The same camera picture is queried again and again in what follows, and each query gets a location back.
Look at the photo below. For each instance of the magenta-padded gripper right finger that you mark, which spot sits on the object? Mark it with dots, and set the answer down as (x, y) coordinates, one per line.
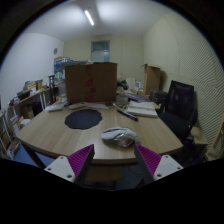
(166, 165)

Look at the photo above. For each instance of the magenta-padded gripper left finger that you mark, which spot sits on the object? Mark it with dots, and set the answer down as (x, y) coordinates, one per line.
(63, 166)

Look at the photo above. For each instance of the white and grey computer mouse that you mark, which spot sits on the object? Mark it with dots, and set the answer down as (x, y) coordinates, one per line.
(120, 136)

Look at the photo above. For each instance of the dark round mouse pad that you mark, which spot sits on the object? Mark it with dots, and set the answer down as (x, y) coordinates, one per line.
(83, 119)

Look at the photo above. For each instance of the black office chair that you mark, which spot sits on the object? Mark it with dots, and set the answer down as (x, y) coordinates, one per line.
(178, 110)

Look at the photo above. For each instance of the small white flat device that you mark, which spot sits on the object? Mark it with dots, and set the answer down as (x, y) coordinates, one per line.
(55, 107)

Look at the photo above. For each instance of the white open book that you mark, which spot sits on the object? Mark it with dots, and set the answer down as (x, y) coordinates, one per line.
(142, 108)

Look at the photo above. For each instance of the white remote control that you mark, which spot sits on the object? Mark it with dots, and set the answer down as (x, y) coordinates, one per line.
(77, 105)

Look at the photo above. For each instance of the white paper sheets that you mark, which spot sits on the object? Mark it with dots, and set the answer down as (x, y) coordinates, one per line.
(98, 105)

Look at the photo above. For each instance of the cluttered shelf unit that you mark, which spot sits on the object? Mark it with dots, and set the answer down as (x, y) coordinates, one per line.
(26, 100)

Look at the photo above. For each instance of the tall open cardboard box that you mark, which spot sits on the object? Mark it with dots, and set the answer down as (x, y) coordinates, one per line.
(152, 79)

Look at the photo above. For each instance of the large brown cardboard box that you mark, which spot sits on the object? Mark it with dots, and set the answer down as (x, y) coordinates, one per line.
(90, 81)

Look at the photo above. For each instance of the black bag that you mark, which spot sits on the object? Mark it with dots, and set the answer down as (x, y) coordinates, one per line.
(122, 85)

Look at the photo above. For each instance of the blue and white box stack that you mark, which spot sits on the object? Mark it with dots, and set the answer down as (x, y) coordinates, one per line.
(60, 68)

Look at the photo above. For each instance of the grey door with window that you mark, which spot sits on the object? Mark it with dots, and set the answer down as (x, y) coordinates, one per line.
(100, 50)

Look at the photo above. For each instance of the ceiling tube light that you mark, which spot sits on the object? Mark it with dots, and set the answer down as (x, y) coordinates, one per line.
(89, 17)

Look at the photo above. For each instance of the round wall clock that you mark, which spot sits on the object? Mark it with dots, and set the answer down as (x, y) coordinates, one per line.
(55, 51)

